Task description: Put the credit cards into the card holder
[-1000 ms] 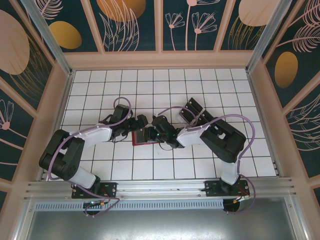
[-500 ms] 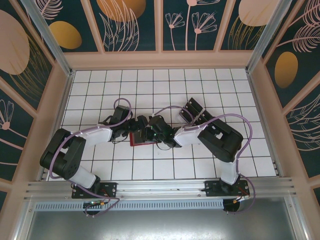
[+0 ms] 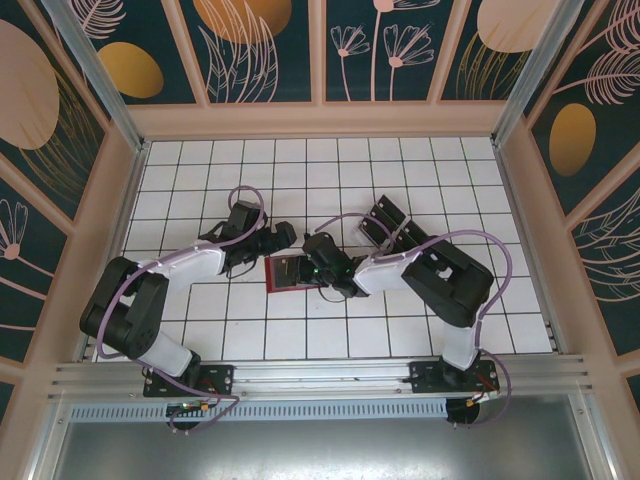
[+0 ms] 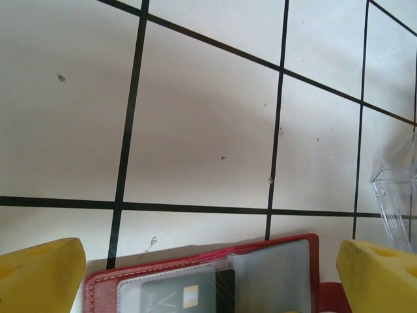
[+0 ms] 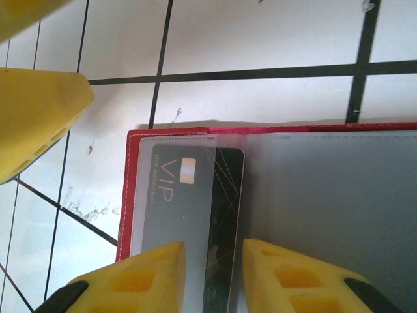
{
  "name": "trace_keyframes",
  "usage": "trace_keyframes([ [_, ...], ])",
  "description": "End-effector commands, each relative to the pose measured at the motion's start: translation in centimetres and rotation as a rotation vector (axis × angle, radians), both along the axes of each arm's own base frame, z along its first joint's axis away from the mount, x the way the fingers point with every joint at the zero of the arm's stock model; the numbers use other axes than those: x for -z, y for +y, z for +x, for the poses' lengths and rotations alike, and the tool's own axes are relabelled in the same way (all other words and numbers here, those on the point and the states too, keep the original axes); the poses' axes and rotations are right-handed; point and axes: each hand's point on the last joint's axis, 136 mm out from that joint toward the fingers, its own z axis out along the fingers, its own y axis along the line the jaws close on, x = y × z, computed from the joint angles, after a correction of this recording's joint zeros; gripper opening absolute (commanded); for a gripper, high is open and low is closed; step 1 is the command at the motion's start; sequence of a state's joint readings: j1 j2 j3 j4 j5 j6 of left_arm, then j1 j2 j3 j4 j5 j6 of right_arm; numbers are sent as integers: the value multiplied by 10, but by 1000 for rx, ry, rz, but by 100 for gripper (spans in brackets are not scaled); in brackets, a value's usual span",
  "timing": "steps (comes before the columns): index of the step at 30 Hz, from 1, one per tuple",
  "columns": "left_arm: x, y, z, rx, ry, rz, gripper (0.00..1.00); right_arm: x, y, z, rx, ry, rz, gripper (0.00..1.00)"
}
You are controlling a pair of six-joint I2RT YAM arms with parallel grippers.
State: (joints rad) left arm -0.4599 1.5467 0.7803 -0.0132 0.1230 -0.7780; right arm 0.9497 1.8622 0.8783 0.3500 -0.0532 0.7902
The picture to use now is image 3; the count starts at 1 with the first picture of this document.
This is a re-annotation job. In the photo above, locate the black credit card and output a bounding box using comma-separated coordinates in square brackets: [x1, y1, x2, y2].
[405, 222, 432, 246]
[377, 194, 410, 224]
[272, 256, 301, 288]
[364, 213, 399, 246]

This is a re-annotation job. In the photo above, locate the red leather card holder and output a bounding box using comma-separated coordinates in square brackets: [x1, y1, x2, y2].
[263, 253, 321, 296]

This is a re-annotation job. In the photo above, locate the grey metal sheet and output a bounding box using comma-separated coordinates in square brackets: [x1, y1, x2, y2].
[29, 418, 614, 480]

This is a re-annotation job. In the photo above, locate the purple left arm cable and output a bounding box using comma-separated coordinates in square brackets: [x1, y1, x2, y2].
[94, 184, 267, 435]

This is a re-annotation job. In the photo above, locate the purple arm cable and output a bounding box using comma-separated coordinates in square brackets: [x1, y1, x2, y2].
[94, 184, 267, 435]
[305, 212, 513, 430]

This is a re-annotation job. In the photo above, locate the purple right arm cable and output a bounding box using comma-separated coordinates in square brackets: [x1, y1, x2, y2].
[305, 212, 513, 430]

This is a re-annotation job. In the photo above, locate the aluminium frame beam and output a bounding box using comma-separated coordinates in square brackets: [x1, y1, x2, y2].
[47, 352, 594, 401]

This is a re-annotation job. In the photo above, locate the aluminium table edge rail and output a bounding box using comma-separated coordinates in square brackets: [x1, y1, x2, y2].
[74, 142, 150, 364]
[492, 142, 569, 357]

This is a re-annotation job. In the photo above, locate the slotted grey cable duct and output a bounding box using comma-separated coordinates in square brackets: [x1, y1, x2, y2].
[68, 398, 450, 422]

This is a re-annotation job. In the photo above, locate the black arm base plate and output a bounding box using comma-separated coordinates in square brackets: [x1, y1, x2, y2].
[407, 359, 501, 396]
[143, 363, 236, 399]

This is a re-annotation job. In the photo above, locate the aluminium corner post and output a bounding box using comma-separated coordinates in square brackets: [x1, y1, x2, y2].
[39, 0, 153, 154]
[489, 0, 589, 149]

